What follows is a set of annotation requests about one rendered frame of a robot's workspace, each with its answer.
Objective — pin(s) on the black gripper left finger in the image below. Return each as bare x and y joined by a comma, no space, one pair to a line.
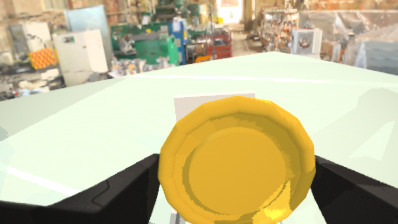
127,197

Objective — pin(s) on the white dish rack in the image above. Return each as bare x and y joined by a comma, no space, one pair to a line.
183,105

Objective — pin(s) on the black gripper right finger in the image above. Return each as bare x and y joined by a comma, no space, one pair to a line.
345,196

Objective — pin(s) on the yellow plate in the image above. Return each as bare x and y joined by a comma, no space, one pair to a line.
237,160

